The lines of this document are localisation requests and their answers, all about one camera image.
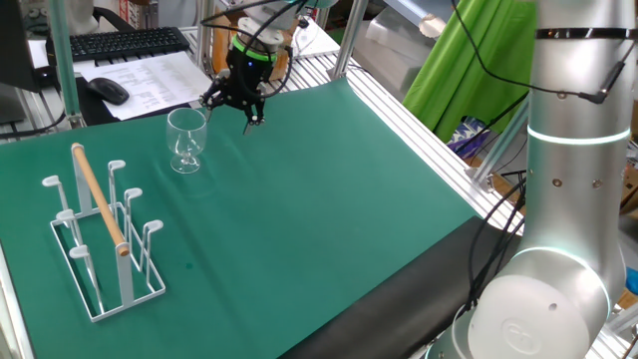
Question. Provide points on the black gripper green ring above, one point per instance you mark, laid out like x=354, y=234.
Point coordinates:
x=249, y=75

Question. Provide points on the clear wine glass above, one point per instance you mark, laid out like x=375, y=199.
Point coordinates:
x=187, y=129

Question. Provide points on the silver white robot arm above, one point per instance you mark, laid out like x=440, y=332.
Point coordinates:
x=573, y=199

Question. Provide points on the taped cardboard box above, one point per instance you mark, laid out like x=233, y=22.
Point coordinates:
x=219, y=55

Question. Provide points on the printed white paper sheet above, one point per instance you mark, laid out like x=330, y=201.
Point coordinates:
x=159, y=80

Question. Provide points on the blank white sheet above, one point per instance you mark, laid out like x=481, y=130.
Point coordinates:
x=319, y=42

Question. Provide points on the black keyboard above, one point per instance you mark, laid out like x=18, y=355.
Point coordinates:
x=124, y=44

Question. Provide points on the black computer mouse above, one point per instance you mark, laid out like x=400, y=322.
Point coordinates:
x=108, y=91

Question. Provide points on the black desk pad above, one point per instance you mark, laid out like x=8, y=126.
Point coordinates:
x=95, y=113

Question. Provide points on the black curved armrest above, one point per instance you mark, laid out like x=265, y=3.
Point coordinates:
x=112, y=17

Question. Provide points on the green table mat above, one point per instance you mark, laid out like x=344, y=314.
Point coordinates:
x=299, y=249

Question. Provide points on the translucent plastic box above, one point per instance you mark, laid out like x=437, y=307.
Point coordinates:
x=394, y=50

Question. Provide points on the black monitor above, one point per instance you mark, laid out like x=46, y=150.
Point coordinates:
x=15, y=45

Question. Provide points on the blue white patterned bag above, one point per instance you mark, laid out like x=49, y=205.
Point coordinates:
x=468, y=134

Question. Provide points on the bright green cloth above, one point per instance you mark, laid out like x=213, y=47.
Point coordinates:
x=473, y=75

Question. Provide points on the black table mat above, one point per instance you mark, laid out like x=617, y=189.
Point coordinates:
x=399, y=309

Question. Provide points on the cardboard box red label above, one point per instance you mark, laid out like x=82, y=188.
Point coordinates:
x=630, y=192

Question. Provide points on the blue plastic item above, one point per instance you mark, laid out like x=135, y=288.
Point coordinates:
x=633, y=281

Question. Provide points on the aluminium frame post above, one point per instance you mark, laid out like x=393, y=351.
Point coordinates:
x=349, y=40
x=501, y=147
x=62, y=60
x=204, y=40

